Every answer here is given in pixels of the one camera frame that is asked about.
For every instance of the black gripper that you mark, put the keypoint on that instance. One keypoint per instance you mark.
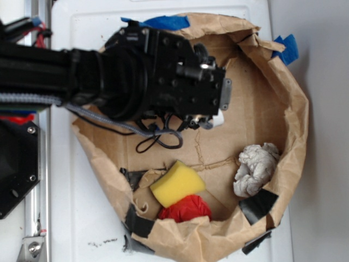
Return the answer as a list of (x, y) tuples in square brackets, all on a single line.
[(186, 81)]

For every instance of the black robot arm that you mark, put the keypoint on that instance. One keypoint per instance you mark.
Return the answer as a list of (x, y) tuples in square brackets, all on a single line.
[(142, 73)]

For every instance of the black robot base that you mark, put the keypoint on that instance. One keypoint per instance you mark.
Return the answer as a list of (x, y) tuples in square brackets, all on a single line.
[(19, 163)]

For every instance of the crumpled white paper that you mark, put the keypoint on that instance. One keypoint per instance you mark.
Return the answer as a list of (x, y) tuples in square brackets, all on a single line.
[(257, 166)]

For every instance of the yellow sponge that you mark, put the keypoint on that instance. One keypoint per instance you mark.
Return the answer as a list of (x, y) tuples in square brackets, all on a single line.
[(179, 182)]

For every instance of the brown paper bag bin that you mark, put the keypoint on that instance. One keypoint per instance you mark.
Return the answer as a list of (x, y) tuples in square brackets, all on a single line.
[(267, 105)]

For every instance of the red crumpled ball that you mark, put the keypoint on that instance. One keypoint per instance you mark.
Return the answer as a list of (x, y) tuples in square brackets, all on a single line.
[(188, 208)]

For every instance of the blue tape right strip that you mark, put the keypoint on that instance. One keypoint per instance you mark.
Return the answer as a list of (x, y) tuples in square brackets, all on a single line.
[(290, 54)]

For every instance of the blue tape strip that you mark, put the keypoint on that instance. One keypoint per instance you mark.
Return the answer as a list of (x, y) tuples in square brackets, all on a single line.
[(171, 23), (290, 54)]

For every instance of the blue tape top strip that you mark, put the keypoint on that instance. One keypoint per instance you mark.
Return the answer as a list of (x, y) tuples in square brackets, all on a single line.
[(171, 23)]

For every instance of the white cutting board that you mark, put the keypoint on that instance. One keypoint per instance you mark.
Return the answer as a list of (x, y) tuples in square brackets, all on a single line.
[(84, 226)]

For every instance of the aluminium rail frame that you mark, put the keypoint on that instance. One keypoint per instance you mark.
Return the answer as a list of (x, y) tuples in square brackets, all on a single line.
[(36, 245)]

